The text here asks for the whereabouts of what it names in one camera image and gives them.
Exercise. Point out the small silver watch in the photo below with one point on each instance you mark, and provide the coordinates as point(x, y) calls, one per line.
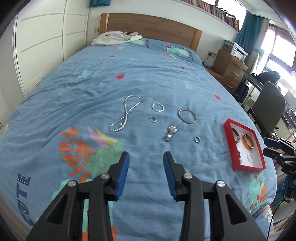
point(171, 131)

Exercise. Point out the black bag on desk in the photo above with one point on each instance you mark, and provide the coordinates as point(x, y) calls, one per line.
point(269, 76)

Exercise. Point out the right teal curtain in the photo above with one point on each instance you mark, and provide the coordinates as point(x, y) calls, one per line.
point(250, 31)

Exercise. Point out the right blue gloved hand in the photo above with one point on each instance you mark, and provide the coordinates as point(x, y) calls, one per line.
point(288, 188)

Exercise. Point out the red white jewelry box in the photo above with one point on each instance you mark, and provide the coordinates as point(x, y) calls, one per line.
point(245, 151)

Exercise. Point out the white wardrobe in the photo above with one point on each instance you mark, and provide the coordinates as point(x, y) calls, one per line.
point(46, 33)

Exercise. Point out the dark grey chair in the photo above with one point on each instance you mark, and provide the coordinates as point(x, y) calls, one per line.
point(268, 110)

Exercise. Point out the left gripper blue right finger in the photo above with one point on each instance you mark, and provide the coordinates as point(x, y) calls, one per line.
point(174, 173)

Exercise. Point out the wooden headboard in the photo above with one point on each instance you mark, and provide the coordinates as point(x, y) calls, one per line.
point(151, 27)

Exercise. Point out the twisted silver hoop earring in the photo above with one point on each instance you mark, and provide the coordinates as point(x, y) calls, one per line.
point(249, 157)

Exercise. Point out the blue patterned bedspread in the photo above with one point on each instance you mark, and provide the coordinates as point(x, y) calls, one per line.
point(98, 104)

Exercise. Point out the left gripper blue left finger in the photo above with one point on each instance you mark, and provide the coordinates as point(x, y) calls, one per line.
point(118, 173)

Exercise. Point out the dark brown bangle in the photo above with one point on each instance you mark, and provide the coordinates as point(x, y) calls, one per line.
point(236, 136)

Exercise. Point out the wall power socket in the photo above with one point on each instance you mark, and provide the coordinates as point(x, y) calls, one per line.
point(212, 54)

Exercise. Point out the teal curtain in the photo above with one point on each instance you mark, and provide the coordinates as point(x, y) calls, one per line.
point(96, 3)
point(250, 31)

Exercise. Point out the thin silver bangle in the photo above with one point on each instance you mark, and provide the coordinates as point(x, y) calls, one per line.
point(187, 116)

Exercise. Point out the wooden drawer cabinet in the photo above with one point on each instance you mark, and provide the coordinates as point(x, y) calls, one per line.
point(228, 70)

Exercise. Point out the row of books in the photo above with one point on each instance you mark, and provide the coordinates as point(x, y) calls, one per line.
point(220, 13)

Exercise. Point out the left teal curtain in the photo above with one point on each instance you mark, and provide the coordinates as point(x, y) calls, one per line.
point(96, 3)

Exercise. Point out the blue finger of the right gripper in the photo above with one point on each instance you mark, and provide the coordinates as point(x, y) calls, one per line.
point(276, 144)
point(276, 155)

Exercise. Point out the white clothing pile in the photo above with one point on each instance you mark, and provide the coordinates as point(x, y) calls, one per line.
point(115, 38)

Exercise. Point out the amber orange bangle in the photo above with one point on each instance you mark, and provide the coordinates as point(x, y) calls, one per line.
point(248, 141)

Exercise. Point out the white printer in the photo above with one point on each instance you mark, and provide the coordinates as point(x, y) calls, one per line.
point(235, 50)

